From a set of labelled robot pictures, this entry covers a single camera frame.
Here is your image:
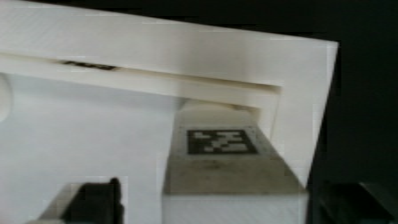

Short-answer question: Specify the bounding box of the white L-shaped obstacle fence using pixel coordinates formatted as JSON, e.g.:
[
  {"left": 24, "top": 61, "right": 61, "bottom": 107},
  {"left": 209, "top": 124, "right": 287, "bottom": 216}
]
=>
[{"left": 0, "top": 0, "right": 338, "bottom": 180}]

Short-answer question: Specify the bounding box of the white table leg with tag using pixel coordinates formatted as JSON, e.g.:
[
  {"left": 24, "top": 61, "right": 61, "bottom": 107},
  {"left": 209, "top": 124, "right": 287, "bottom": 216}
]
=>
[{"left": 162, "top": 100, "right": 308, "bottom": 224}]

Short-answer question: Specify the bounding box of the white square tabletop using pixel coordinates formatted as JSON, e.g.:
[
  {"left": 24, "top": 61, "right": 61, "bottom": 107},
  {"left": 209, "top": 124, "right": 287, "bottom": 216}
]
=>
[{"left": 0, "top": 54, "right": 280, "bottom": 224}]

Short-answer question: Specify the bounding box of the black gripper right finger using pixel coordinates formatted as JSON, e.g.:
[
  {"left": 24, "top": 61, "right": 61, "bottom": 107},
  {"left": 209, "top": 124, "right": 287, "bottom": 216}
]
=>
[{"left": 308, "top": 181, "right": 398, "bottom": 224}]

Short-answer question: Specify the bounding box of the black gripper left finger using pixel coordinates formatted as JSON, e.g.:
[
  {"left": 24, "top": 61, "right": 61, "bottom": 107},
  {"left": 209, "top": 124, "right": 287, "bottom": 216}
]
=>
[{"left": 61, "top": 178, "right": 125, "bottom": 224}]

